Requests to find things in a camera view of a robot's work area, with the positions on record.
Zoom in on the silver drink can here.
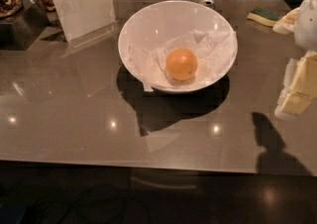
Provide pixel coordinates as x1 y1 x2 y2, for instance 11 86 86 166
200 0 215 10

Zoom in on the orange fruit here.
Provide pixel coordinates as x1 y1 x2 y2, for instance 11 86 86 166
165 48 198 81

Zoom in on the clear acrylic sign holder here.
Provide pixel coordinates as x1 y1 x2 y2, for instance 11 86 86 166
53 0 120 47

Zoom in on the dark metal box stand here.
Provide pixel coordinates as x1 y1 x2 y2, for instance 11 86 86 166
0 0 50 51

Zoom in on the yellow green sponge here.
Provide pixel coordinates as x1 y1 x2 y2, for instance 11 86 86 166
247 7 282 27

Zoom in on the white bowl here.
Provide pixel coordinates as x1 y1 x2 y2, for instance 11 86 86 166
117 0 239 94

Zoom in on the white crumpled paper liner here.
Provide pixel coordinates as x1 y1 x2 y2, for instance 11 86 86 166
123 30 238 93

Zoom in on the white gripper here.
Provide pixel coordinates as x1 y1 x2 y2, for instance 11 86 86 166
272 0 317 119

